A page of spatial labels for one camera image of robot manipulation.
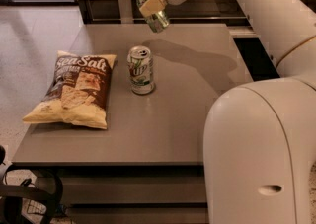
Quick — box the green soda can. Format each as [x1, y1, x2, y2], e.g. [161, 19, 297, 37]
[136, 0, 170, 33]

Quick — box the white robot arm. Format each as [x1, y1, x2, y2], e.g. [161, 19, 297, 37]
[140, 0, 316, 224]

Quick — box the white 7up soda can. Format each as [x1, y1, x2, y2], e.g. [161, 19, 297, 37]
[127, 45, 155, 95]

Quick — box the sea salt chips bag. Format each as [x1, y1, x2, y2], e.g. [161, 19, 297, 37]
[23, 51, 116, 129]

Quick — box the grey drawer cabinet table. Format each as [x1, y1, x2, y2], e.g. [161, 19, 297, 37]
[13, 24, 251, 224]

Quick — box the black office chair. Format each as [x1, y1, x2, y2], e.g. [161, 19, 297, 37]
[0, 146, 63, 224]

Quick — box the left metal bracket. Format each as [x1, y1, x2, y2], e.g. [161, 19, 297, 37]
[118, 0, 133, 24]

